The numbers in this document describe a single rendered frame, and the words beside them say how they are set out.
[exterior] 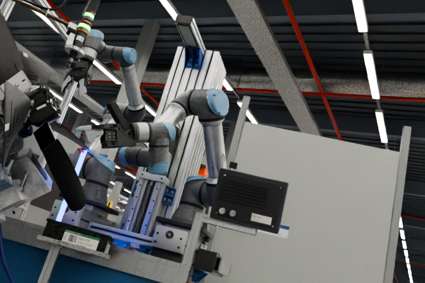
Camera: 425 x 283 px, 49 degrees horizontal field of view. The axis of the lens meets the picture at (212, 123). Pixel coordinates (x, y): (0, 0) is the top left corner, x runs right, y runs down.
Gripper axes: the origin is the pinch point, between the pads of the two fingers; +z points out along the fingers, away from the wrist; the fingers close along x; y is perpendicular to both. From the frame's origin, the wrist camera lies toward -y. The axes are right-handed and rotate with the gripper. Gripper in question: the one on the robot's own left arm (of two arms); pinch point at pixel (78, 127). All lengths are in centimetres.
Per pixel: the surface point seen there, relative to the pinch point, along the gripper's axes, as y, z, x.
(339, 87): -151, -685, 529
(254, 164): 13, -151, 111
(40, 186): 18.7, 12.2, 5.1
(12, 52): -22.0, 21.7, -10.7
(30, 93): -9.7, 16.7, -8.7
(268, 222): 38, -61, -20
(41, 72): -21.7, 9.4, 11.4
